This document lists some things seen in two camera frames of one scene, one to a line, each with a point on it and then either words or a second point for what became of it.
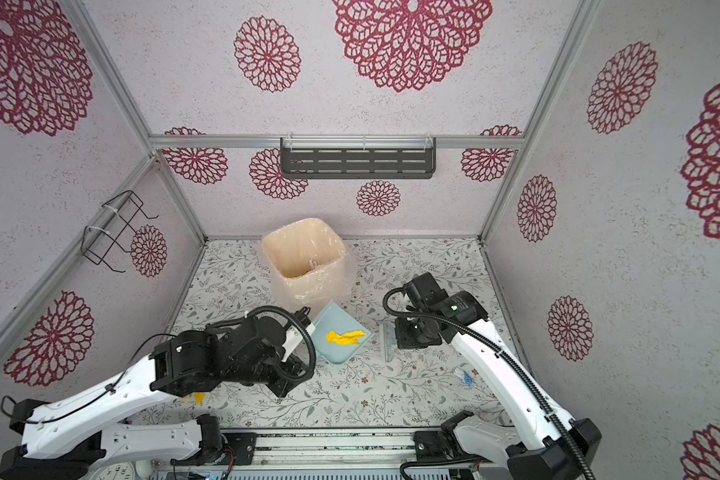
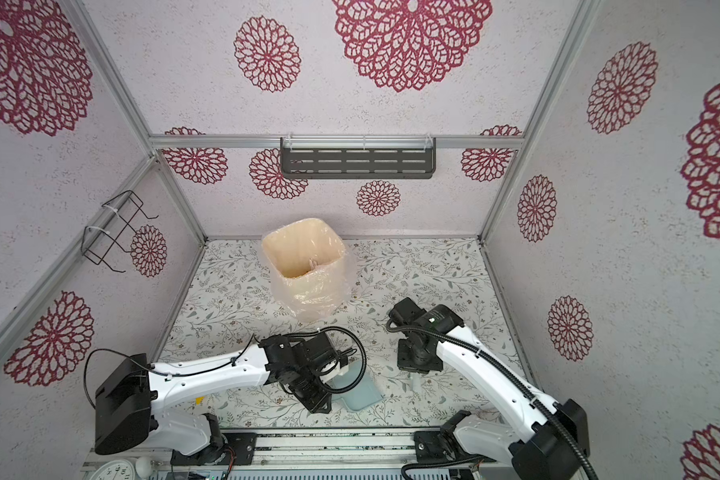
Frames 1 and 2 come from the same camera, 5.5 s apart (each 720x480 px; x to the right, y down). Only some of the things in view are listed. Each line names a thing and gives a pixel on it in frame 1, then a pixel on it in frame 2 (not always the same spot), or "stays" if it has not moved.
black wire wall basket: (111, 221) stays
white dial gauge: (120, 470) stays
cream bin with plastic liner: (308, 264) stays
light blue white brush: (389, 339) -> (415, 379)
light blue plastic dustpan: (337, 333) -> (365, 394)
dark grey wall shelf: (358, 157) stays
